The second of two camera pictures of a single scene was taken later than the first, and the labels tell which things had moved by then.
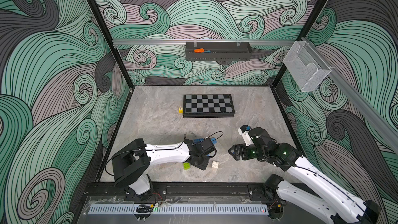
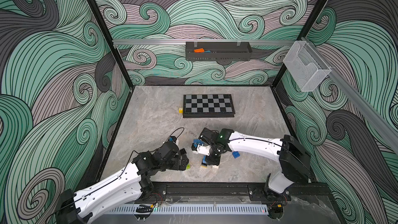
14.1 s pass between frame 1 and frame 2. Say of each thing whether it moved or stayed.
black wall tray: stayed
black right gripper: moved
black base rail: stayed
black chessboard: stayed
